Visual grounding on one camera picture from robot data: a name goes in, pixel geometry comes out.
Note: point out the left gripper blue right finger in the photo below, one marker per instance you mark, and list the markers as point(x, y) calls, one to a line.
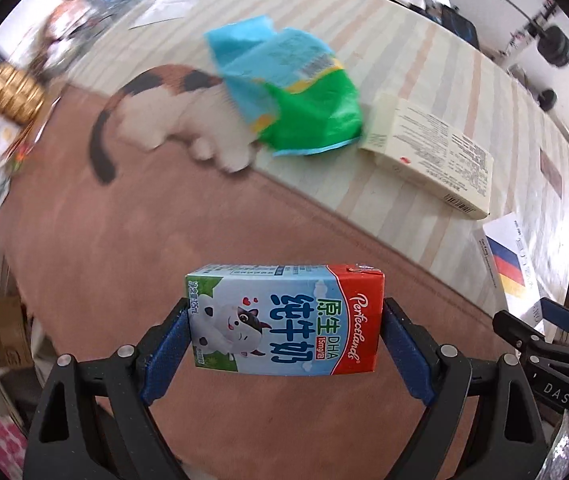
point(412, 349)

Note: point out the cream medicine box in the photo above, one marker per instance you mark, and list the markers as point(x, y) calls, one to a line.
point(419, 147)

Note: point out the pink patterned cloth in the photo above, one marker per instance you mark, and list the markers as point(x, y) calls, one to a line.
point(13, 446)

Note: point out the blue green snack bag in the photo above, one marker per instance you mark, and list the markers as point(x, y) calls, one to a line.
point(288, 86)

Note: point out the brown mat label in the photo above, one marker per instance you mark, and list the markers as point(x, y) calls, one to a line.
point(550, 172)

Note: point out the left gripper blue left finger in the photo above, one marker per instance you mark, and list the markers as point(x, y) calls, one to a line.
point(161, 350)

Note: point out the red blue milk carton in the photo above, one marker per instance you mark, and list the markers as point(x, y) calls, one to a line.
point(286, 320)

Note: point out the cardboard box on floor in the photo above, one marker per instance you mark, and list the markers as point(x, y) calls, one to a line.
point(14, 344)

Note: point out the silver blister pack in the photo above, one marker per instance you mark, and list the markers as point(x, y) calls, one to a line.
point(556, 464)

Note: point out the gold embossed bottle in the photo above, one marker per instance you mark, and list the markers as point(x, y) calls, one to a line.
point(21, 96)

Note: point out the barbell weight rack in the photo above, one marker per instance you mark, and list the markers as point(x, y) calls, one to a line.
point(552, 45)

